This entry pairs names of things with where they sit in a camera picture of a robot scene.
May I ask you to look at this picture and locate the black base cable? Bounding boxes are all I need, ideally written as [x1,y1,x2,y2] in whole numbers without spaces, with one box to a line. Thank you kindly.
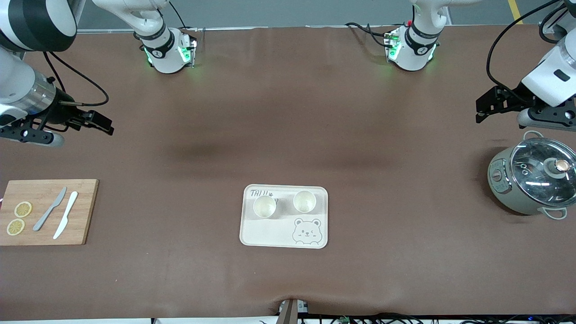
[345,22,393,48]
[168,0,188,30]

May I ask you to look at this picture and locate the grey electric cooking pot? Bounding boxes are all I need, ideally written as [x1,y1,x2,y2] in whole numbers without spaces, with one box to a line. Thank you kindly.
[487,130,576,220]

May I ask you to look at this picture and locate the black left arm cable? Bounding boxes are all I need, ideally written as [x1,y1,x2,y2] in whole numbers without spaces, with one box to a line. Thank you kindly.
[486,0,563,106]

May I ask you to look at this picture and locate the white IKEA cup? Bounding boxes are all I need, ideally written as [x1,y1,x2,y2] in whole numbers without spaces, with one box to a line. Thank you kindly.
[293,190,317,214]
[253,195,277,219]

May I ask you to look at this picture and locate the aluminium frame profile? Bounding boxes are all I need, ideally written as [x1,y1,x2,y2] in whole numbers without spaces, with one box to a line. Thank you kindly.
[541,18,568,35]

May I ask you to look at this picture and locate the cream bear print tray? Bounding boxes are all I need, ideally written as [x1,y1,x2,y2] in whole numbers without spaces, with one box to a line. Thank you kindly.
[239,184,329,249]

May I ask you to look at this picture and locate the glass pot lid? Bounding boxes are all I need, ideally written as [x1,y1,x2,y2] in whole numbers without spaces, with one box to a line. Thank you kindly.
[510,137,576,208]

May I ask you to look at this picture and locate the grey plastic knife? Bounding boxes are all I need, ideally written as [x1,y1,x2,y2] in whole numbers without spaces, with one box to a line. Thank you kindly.
[32,187,68,232]

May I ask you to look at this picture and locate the wooden cutting board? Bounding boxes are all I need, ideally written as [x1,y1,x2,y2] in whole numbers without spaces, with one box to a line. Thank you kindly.
[0,179,99,246]

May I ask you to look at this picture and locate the brown table mat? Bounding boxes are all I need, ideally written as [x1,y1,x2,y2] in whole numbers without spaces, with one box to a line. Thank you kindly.
[0,25,576,318]

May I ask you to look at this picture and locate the black left base cable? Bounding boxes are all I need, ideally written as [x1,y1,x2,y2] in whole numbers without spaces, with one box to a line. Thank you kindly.
[345,22,393,48]

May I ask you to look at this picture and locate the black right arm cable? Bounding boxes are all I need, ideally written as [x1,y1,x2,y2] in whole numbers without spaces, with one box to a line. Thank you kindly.
[43,51,110,107]

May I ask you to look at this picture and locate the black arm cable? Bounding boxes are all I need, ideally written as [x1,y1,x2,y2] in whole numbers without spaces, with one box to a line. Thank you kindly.
[486,0,563,106]
[43,51,110,107]

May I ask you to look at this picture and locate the black right base cable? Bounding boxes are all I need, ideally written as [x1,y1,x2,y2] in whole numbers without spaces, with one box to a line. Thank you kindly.
[168,0,188,30]

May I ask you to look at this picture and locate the white plastic knife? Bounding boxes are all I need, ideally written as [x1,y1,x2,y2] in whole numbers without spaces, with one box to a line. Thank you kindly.
[53,191,79,240]

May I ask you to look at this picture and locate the black looped cable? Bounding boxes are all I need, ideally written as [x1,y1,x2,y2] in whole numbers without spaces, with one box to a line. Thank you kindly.
[539,2,576,45]

